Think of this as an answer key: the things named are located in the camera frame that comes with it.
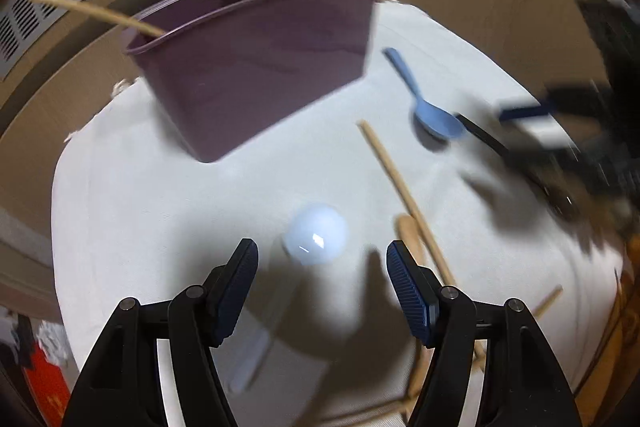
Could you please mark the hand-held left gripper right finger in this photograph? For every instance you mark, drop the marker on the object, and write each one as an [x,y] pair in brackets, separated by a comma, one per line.
[407,292]

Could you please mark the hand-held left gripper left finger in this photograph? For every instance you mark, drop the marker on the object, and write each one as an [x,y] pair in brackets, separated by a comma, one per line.
[240,277]

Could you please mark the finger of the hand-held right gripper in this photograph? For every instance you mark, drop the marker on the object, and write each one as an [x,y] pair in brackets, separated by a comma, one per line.
[530,112]
[550,167]

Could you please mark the wooden spoon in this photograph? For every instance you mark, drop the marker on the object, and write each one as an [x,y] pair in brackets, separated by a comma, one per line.
[409,232]

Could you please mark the white plastic spoon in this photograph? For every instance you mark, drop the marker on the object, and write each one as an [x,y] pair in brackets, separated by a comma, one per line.
[315,234]

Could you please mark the blue plastic spoon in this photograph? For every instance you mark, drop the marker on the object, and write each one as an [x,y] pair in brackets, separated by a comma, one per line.
[432,117]

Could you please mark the purple plastic utensil holder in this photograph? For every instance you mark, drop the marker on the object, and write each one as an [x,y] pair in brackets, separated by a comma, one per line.
[260,67]

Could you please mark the white tablecloth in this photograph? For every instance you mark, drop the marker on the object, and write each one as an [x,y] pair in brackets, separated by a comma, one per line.
[150,217]

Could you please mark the red doormat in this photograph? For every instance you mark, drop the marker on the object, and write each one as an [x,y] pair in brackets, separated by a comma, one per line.
[47,387]

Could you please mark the wooden kitchen cabinet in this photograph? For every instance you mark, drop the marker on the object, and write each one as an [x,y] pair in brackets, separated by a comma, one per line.
[60,97]

